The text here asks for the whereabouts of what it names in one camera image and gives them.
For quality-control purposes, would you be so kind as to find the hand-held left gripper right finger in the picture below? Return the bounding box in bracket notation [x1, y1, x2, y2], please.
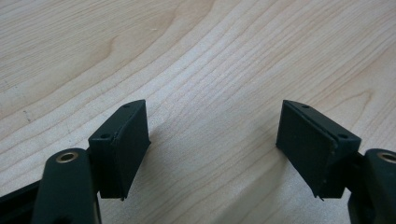
[276, 99, 362, 202]

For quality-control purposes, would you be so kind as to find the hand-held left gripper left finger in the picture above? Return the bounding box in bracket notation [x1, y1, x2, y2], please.
[88, 99, 152, 202]

